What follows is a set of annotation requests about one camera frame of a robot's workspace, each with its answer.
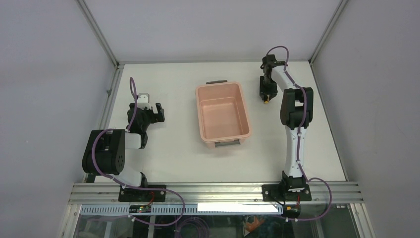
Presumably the pink plastic bin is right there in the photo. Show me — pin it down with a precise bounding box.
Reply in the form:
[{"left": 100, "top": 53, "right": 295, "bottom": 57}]
[{"left": 195, "top": 80, "right": 252, "bottom": 148}]

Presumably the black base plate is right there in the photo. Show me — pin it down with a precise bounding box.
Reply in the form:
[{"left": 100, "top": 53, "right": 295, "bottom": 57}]
[
  {"left": 118, "top": 184, "right": 166, "bottom": 202},
  {"left": 262, "top": 184, "right": 312, "bottom": 202}
]

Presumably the aluminium mounting rail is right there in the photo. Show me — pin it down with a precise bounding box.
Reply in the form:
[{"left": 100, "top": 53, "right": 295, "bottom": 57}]
[{"left": 68, "top": 181, "right": 364, "bottom": 205}]

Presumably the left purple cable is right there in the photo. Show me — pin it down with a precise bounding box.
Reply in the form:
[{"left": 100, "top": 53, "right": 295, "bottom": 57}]
[{"left": 91, "top": 77, "right": 186, "bottom": 227}]

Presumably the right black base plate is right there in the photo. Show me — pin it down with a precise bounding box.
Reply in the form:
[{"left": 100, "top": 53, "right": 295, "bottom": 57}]
[{"left": 262, "top": 184, "right": 312, "bottom": 202}]

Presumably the white slotted cable duct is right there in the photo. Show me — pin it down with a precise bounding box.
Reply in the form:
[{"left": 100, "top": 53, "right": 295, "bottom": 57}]
[{"left": 80, "top": 203, "right": 283, "bottom": 216}]

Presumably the orange object under table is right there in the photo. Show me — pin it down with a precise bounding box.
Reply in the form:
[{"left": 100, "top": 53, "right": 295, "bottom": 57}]
[{"left": 243, "top": 215, "right": 265, "bottom": 233}]

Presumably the coiled purple cable below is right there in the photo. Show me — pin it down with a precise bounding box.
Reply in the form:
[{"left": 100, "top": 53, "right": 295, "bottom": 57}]
[{"left": 175, "top": 217, "right": 210, "bottom": 238}]

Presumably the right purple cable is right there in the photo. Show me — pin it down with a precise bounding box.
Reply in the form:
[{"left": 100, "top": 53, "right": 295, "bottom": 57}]
[{"left": 265, "top": 45, "right": 333, "bottom": 222}]

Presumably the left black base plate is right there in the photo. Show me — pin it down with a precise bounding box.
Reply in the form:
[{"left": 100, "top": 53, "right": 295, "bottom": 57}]
[{"left": 118, "top": 184, "right": 166, "bottom": 202}]

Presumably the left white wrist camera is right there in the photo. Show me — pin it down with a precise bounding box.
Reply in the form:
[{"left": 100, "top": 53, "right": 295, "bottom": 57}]
[{"left": 136, "top": 93, "right": 152, "bottom": 110}]

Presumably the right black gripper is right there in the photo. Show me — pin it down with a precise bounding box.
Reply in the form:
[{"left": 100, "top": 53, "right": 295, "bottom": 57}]
[{"left": 260, "top": 75, "right": 278, "bottom": 100}]

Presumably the purple cable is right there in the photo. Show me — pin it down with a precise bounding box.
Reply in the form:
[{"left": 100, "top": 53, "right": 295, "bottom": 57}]
[
  {"left": 91, "top": 77, "right": 186, "bottom": 227},
  {"left": 265, "top": 45, "right": 333, "bottom": 222}
]

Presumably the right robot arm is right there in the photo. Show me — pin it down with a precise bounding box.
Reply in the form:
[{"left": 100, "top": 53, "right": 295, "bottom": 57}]
[{"left": 259, "top": 54, "right": 314, "bottom": 202}]

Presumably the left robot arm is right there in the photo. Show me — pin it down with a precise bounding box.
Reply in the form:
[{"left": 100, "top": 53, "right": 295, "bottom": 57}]
[{"left": 82, "top": 103, "right": 165, "bottom": 201}]

